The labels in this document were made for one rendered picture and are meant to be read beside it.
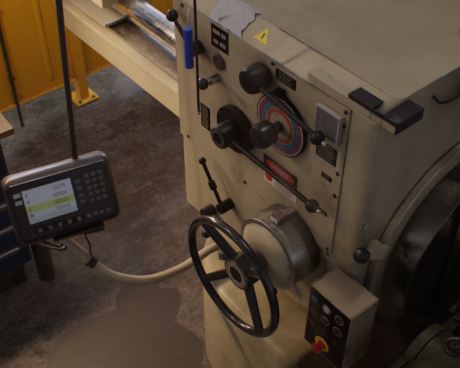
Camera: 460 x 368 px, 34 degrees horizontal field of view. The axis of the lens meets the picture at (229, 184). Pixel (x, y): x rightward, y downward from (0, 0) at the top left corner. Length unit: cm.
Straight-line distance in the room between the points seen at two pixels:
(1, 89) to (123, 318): 166
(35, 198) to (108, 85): 263
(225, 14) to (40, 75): 277
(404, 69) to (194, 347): 203
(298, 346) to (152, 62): 123
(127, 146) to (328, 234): 261
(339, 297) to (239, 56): 67
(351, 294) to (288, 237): 22
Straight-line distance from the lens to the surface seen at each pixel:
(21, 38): 448
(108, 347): 352
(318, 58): 180
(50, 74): 467
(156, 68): 298
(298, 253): 203
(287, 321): 282
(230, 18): 198
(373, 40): 187
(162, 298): 365
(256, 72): 186
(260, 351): 286
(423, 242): 200
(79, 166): 240
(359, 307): 196
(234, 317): 217
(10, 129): 317
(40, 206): 242
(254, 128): 187
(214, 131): 207
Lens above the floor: 287
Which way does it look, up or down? 43 degrees down
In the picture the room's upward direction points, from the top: straight up
